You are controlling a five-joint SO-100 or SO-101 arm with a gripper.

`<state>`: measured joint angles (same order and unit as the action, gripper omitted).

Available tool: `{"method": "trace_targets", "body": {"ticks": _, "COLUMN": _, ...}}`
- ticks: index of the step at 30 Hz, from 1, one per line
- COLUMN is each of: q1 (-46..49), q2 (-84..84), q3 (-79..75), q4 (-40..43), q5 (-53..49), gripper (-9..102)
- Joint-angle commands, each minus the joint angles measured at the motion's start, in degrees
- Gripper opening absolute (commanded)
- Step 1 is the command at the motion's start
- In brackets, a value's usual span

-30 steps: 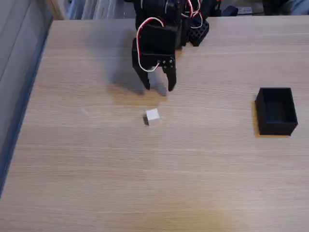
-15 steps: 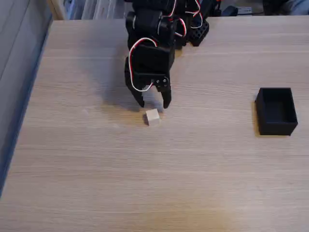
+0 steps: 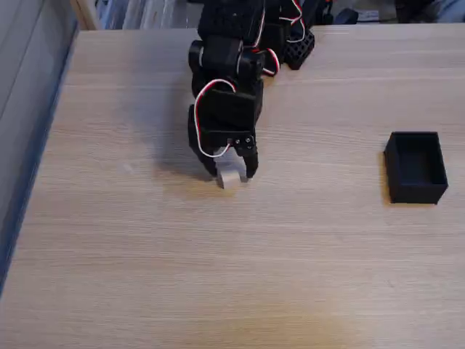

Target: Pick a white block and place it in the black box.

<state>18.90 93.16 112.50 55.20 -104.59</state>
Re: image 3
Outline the white block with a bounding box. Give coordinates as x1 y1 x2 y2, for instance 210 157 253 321
217 146 246 190

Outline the blue fabric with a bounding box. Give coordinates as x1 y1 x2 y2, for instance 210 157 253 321
432 0 465 24

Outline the pale hanging cloth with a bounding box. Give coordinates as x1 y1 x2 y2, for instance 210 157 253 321
101 0 199 31

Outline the light wooden beam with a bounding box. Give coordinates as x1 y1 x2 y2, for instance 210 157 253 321
69 0 101 31

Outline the white and red gripper cable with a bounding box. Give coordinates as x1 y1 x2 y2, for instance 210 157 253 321
193 79 238 159

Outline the black open box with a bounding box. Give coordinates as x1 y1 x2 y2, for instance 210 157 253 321
383 131 450 205

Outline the white and red arm cable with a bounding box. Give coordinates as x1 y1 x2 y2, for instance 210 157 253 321
262 0 307 78

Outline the small black device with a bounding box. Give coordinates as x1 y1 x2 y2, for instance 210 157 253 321
332 8 360 25

